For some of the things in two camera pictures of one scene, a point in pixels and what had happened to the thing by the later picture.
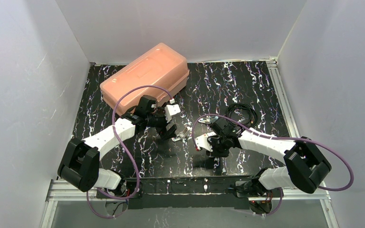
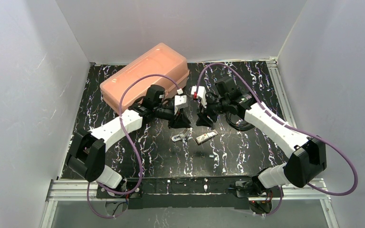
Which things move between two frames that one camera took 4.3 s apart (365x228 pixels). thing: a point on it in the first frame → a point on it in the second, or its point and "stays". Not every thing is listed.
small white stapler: x=180 y=135 stays
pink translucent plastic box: x=158 y=65 stays
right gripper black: x=212 y=146 → x=203 y=114
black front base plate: x=191 y=193 stays
